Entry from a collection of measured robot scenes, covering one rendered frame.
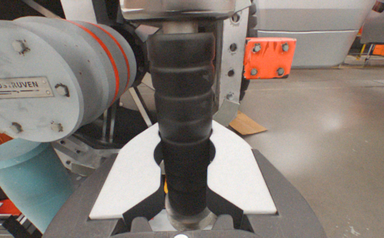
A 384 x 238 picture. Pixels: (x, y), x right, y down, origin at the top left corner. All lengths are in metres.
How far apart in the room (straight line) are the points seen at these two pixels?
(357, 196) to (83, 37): 1.50
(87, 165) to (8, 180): 0.16
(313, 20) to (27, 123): 0.93
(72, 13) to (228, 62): 0.27
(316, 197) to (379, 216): 0.30
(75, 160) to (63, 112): 0.28
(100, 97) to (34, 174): 0.19
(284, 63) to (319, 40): 0.60
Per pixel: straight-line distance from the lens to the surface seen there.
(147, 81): 0.43
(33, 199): 0.40
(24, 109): 0.24
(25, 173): 0.37
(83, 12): 0.35
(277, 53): 0.34
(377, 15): 3.05
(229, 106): 0.33
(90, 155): 0.51
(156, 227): 0.78
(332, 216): 1.27
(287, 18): 0.86
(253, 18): 0.41
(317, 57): 0.96
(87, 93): 0.21
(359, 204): 1.43
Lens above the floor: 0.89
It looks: 28 degrees down
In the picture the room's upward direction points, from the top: 2 degrees counter-clockwise
